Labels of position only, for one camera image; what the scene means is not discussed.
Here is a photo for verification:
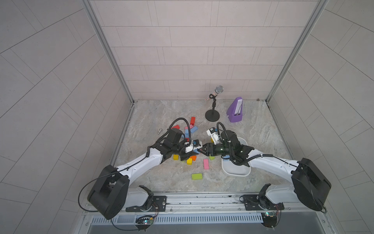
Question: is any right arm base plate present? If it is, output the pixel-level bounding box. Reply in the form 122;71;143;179
239;195;284;212

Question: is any circuit board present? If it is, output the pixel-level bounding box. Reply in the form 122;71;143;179
135;215;154;227
261;212;279;229

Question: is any blue block pile top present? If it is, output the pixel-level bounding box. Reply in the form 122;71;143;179
191;126;198;133

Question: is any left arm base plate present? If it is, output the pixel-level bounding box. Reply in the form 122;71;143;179
126;196;167;212

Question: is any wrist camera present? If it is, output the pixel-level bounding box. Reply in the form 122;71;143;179
185;139;202;153
206;127;220;145

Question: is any black microphone stand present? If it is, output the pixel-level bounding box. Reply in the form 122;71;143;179
205;94;220;122

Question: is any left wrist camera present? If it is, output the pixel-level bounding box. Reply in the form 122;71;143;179
185;139;202;153

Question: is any pink block lower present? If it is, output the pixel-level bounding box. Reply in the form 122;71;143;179
203;159;209;170

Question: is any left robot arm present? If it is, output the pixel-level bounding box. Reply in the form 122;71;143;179
87;125;202;220

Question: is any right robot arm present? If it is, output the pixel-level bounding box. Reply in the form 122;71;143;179
198;131;332;212

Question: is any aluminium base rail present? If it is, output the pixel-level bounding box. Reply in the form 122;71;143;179
83;191;326;215

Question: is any silver microphone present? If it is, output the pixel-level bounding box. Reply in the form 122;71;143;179
209;85;224;99

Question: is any purple metronome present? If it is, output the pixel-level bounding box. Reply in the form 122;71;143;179
227;97;243;123

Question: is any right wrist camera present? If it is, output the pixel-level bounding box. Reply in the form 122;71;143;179
206;127;220;145

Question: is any left circuit board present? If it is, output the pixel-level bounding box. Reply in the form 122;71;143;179
135;215;154;227

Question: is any right circuit board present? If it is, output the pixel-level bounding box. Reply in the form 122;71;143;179
261;212;279;229

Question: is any white plastic tray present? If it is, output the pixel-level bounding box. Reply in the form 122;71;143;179
221;136;252;177

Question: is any green block front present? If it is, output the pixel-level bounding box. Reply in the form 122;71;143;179
191;173;203;180

